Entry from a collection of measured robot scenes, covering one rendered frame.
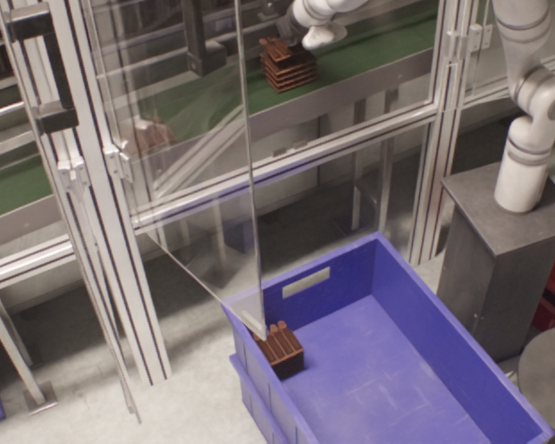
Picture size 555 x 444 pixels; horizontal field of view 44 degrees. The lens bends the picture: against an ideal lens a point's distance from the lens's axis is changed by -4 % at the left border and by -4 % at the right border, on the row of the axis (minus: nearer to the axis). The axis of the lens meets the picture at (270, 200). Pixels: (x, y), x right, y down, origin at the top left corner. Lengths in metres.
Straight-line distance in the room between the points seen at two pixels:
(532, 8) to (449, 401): 0.87
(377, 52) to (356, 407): 0.82
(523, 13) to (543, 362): 0.84
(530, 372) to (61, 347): 1.24
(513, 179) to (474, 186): 0.14
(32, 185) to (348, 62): 0.76
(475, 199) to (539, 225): 0.15
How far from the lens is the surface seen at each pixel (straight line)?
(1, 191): 1.53
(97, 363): 2.00
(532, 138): 1.41
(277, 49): 1.57
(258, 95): 1.59
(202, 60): 0.83
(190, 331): 2.00
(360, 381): 1.64
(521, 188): 1.50
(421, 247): 2.08
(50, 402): 1.96
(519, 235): 1.52
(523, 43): 1.24
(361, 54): 1.71
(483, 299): 1.65
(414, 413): 1.61
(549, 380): 1.69
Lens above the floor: 1.63
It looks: 45 degrees down
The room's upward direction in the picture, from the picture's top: 3 degrees counter-clockwise
